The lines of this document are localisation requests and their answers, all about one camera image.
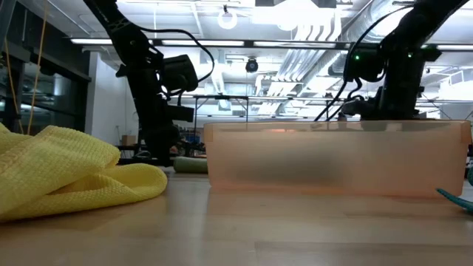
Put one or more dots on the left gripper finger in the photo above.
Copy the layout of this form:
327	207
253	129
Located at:
166	146
151	146

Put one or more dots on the green microfiber towel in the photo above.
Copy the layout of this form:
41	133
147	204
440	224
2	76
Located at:
190	165

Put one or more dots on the orange translucent plastic bin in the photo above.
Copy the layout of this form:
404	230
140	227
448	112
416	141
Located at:
406	162

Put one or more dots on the blue microfiber towel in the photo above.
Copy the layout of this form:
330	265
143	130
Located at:
456	200

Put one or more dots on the brown cardboard box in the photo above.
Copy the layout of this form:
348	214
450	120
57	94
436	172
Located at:
128	140

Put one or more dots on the yellow waffle-weave towel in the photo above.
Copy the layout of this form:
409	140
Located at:
66	166

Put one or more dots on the white strip light bar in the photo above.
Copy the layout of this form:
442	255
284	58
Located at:
221	43

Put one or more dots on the black ceiling spotlight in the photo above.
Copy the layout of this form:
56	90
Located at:
251	65

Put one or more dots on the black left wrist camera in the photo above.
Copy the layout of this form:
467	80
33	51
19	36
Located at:
180	113

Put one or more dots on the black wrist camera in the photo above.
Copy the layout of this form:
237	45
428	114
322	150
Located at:
180	113
360	109

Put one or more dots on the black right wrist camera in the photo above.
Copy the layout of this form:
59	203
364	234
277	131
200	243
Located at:
360	109

